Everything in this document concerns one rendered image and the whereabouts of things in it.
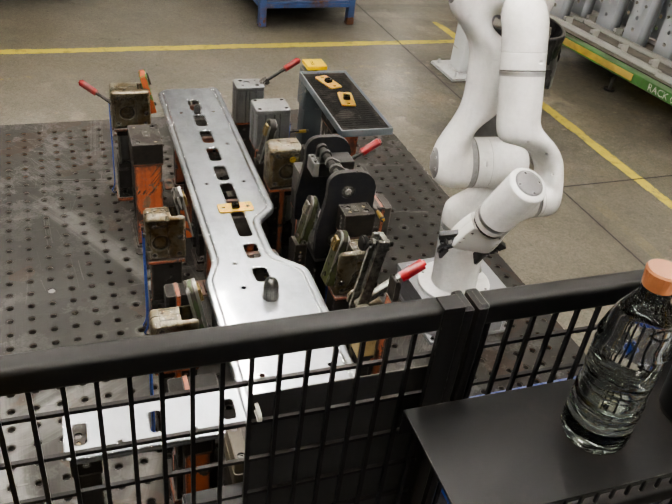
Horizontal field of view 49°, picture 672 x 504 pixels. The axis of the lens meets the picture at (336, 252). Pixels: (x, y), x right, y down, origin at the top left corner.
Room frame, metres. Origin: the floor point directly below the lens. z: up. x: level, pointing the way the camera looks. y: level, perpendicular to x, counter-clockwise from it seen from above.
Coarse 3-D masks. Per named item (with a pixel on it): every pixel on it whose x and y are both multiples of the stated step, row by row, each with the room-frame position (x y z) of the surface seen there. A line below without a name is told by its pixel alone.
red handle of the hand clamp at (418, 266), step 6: (414, 264) 1.15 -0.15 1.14; (420, 264) 1.15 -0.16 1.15; (426, 264) 1.16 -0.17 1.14; (402, 270) 1.15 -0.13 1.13; (408, 270) 1.14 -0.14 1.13; (414, 270) 1.14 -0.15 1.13; (420, 270) 1.15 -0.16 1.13; (396, 276) 1.14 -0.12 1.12; (402, 276) 1.14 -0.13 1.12; (408, 276) 1.14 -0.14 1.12; (384, 282) 1.14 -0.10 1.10; (378, 288) 1.13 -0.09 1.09; (384, 288) 1.12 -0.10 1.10; (372, 294) 1.12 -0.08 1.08; (378, 294) 1.12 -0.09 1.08; (354, 300) 1.11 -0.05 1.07; (372, 300) 1.12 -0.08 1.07
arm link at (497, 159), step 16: (480, 144) 1.56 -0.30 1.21; (496, 144) 1.57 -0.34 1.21; (480, 160) 1.53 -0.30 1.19; (496, 160) 1.54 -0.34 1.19; (512, 160) 1.55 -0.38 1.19; (528, 160) 1.57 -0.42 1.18; (480, 176) 1.52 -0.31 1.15; (496, 176) 1.53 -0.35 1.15; (464, 192) 1.61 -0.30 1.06; (480, 192) 1.58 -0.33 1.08; (448, 208) 1.56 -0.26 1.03; (464, 208) 1.55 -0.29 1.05; (448, 224) 1.54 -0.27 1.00
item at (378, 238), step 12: (360, 240) 1.11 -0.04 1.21; (372, 240) 1.11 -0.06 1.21; (384, 240) 1.11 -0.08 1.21; (372, 252) 1.13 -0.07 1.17; (384, 252) 1.11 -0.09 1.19; (372, 264) 1.10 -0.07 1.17; (360, 276) 1.12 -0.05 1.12; (372, 276) 1.10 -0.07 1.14; (360, 288) 1.12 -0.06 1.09; (372, 288) 1.10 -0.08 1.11; (360, 300) 1.09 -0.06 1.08
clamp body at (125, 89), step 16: (112, 96) 1.91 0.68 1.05; (128, 96) 1.93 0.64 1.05; (144, 96) 1.94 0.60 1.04; (112, 112) 1.91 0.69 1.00; (128, 112) 1.93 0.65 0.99; (144, 112) 1.94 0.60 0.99; (112, 144) 1.95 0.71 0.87; (128, 160) 1.94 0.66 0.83; (128, 176) 1.92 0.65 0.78; (128, 192) 1.92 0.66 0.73
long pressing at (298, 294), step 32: (160, 96) 2.06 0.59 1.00; (192, 96) 2.08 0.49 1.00; (192, 128) 1.87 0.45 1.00; (224, 128) 1.90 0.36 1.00; (192, 160) 1.69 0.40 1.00; (224, 160) 1.71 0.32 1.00; (192, 192) 1.54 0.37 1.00; (256, 192) 1.57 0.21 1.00; (224, 224) 1.41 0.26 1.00; (256, 224) 1.43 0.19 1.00; (224, 256) 1.29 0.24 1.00; (224, 288) 1.18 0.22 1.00; (256, 288) 1.19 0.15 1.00; (288, 288) 1.21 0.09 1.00; (224, 320) 1.09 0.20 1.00; (256, 320) 1.10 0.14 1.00; (320, 352) 1.03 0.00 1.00; (288, 384) 0.94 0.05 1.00
